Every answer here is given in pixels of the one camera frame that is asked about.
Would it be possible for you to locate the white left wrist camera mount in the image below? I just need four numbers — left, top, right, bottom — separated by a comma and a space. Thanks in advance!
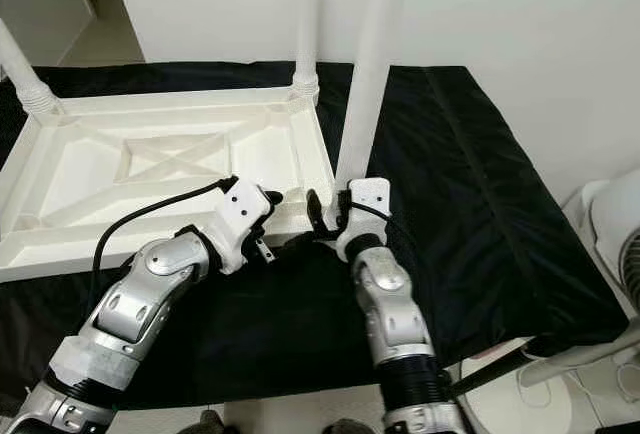
208, 176, 276, 275

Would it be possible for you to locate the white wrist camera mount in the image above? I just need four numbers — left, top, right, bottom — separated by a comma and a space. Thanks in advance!
208, 176, 276, 275
335, 177, 393, 260

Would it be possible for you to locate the grey robot right foot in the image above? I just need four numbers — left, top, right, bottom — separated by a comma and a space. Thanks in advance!
320, 417, 376, 434

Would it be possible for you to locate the black metal bench leg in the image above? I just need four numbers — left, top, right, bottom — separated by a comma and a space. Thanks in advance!
450, 339, 536, 395

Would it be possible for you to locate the grey robot left foot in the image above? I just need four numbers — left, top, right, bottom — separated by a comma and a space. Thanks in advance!
185, 409, 226, 434

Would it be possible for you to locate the white pedestal fan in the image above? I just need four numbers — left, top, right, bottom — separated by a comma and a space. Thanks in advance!
460, 169, 640, 434

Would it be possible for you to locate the white plastic table top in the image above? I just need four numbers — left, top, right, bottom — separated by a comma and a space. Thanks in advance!
0, 84, 339, 283

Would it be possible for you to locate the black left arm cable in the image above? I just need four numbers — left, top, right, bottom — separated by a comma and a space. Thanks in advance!
90, 174, 241, 285

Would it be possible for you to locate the black cloth table cover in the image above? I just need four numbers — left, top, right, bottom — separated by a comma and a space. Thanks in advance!
0, 59, 631, 420

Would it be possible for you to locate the grey robot foot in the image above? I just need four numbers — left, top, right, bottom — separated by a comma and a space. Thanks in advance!
185, 409, 226, 434
320, 417, 376, 434

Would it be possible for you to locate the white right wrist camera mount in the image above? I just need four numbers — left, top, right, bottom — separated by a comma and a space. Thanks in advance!
335, 177, 393, 260

